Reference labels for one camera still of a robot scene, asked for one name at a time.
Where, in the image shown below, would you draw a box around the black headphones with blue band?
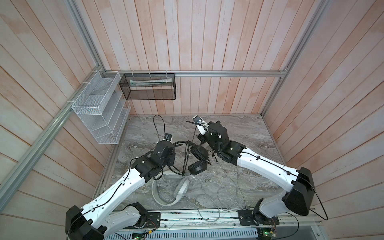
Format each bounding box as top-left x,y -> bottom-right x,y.
166,140 -> 210,177

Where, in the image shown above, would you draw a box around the black headphone cable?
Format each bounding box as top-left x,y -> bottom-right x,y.
179,140 -> 217,178

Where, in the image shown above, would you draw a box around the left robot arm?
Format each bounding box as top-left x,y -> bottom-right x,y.
65,140 -> 176,240

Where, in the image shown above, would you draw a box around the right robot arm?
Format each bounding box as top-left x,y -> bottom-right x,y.
193,116 -> 316,226

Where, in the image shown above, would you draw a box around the white headphones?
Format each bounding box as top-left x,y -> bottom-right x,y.
152,171 -> 190,207

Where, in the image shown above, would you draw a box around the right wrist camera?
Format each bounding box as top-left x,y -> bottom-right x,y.
193,115 -> 209,135

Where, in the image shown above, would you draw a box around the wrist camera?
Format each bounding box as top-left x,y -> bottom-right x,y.
164,133 -> 173,142
193,115 -> 209,135

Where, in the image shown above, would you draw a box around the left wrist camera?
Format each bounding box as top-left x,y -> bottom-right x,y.
164,133 -> 173,142

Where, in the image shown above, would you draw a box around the black wire mesh basket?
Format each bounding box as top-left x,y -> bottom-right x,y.
119,73 -> 177,101

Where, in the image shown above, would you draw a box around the white headphone cable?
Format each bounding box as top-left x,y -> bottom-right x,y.
191,155 -> 250,223

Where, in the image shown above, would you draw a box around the white wire mesh shelf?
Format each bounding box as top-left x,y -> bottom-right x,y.
72,71 -> 131,145

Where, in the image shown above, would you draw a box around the aluminium wall frame rail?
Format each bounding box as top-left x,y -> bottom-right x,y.
1,1 -> 329,214

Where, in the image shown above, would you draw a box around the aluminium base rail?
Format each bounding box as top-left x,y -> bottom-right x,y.
106,209 -> 329,240

